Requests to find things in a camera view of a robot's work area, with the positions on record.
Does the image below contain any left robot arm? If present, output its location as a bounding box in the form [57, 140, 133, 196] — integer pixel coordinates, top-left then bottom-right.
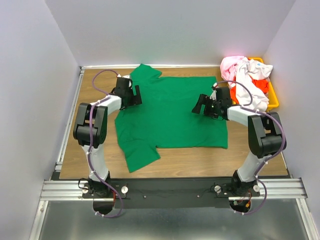
[73, 75, 142, 198]

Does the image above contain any orange t-shirt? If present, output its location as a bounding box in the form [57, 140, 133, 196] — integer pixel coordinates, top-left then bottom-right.
[230, 77, 269, 104]

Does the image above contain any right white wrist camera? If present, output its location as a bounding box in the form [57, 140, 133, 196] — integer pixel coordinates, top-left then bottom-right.
[209, 84, 218, 101]

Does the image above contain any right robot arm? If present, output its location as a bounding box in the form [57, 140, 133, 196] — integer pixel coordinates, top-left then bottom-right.
[191, 87, 287, 196]

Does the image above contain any white t-shirt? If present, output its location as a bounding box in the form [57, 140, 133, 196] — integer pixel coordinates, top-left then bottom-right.
[235, 57, 273, 112]

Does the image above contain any yellow plastic bin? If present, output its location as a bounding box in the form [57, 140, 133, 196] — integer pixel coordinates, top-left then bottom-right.
[233, 58, 279, 112]

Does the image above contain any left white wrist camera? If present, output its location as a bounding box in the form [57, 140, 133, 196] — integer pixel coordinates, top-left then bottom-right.
[122, 75, 133, 89]

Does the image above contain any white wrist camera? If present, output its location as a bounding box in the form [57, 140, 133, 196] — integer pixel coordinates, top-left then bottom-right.
[122, 75, 133, 89]
[209, 84, 218, 101]

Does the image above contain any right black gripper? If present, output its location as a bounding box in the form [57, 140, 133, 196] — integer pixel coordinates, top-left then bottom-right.
[191, 94, 220, 119]

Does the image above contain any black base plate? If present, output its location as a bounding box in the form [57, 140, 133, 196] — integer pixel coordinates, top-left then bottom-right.
[78, 177, 260, 216]

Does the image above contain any green t-shirt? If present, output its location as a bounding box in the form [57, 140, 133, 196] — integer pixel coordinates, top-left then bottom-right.
[115, 64, 228, 173]

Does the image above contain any pink t-shirt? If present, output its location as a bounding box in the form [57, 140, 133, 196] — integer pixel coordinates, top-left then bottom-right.
[220, 55, 244, 81]

